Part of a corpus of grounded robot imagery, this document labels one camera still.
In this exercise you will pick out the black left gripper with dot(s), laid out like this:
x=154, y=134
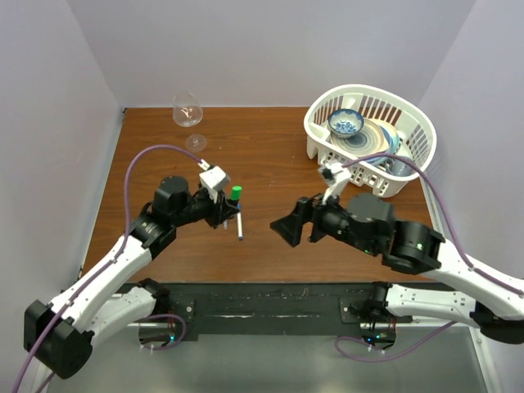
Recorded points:
x=219, y=211

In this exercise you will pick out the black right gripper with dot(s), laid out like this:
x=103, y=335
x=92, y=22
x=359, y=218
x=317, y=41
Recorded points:
x=290, y=227

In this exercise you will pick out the green highlighter cap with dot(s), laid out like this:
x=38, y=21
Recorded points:
x=236, y=193

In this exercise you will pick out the white blue acrylic marker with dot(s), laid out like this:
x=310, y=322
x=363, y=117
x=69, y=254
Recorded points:
x=239, y=226

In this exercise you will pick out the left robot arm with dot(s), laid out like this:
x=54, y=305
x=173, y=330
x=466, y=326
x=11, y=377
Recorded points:
x=63, y=333

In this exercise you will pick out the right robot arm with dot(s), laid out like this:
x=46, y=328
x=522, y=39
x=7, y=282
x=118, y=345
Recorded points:
x=477, y=295

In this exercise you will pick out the clear wine glass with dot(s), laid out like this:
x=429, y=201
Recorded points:
x=188, y=113

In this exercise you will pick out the blue white patterned bowl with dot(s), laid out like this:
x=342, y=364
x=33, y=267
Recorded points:
x=345, y=122

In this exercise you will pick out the striped beige plate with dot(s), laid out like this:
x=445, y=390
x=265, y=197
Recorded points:
x=356, y=144

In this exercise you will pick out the grey patterned mug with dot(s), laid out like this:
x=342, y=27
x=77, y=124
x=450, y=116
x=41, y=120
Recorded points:
x=399, y=168

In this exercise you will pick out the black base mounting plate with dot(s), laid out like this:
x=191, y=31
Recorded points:
x=304, y=316

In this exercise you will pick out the blue rimmed plate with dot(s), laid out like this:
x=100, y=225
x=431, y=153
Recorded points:
x=390, y=140

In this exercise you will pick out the white plastic dish basket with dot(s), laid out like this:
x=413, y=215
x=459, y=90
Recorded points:
x=391, y=124

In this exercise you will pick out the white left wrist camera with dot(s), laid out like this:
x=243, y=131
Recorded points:
x=213, y=178

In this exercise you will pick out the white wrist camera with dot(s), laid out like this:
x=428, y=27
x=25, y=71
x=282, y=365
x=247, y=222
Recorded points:
x=336, y=176
x=213, y=178

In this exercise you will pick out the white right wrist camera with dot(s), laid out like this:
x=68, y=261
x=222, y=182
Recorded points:
x=336, y=176

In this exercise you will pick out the black table edge rail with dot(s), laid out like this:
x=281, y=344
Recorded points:
x=182, y=296

